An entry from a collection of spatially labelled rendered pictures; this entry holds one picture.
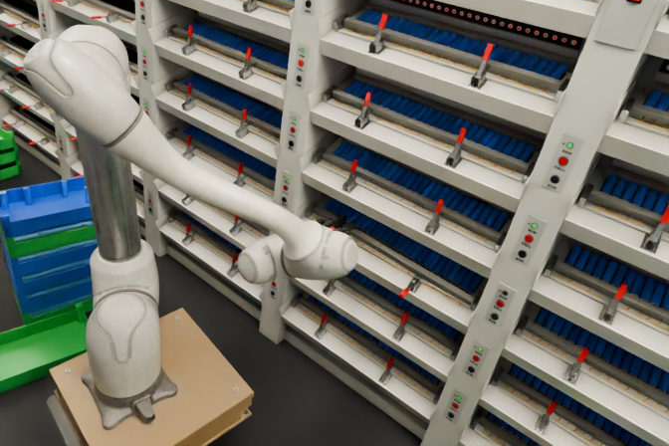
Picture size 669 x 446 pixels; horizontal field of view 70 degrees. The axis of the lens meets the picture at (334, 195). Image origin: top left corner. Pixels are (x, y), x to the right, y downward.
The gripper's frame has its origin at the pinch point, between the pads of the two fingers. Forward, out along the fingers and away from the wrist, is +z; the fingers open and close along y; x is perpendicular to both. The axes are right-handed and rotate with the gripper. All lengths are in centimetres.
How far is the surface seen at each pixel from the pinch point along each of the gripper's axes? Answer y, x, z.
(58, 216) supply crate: -78, -23, -43
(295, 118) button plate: -20.1, 27.0, -7.8
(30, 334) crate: -78, -68, -51
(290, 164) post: -20.2, 12.3, -5.3
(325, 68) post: -15.8, 42.8, -5.3
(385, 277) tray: 18.6, -7.3, -2.0
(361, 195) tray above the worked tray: 4.8, 12.9, -3.4
